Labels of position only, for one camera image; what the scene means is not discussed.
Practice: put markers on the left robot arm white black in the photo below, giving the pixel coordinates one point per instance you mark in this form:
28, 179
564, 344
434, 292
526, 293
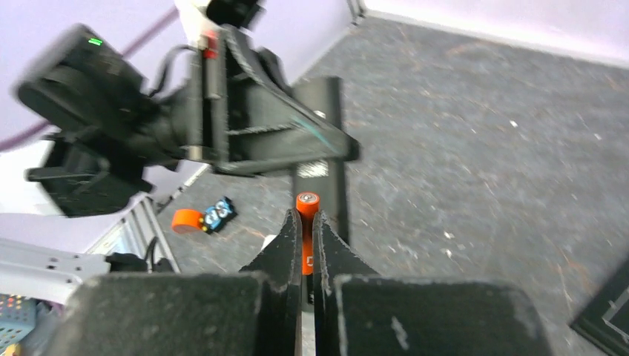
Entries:
109, 129

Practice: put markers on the black white chessboard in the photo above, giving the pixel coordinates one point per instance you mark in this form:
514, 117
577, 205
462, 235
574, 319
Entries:
604, 320

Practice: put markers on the blue plastic basket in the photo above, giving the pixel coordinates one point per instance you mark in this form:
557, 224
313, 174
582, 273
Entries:
18, 318

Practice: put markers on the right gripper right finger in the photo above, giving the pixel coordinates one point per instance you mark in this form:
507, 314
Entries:
360, 312

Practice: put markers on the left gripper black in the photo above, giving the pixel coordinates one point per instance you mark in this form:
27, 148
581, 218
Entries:
241, 122

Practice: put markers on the orange battery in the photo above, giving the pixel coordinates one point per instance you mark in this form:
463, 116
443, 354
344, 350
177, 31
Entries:
307, 205

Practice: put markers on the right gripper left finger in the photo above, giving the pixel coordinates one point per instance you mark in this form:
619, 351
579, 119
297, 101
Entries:
255, 311

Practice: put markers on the black remote control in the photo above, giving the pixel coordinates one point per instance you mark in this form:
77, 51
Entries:
323, 176

